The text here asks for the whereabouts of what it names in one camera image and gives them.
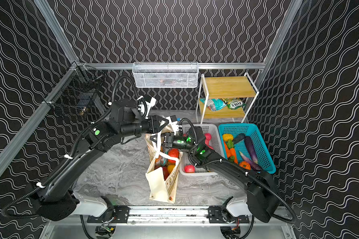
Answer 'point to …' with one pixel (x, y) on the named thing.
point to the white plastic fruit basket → (216, 143)
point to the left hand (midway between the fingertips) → (169, 120)
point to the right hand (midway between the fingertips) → (150, 140)
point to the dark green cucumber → (238, 138)
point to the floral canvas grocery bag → (159, 188)
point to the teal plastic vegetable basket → (264, 159)
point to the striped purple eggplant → (253, 165)
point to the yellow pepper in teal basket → (226, 137)
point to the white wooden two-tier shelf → (224, 87)
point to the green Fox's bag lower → (234, 103)
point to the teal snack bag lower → (214, 104)
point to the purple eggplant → (251, 147)
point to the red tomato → (173, 152)
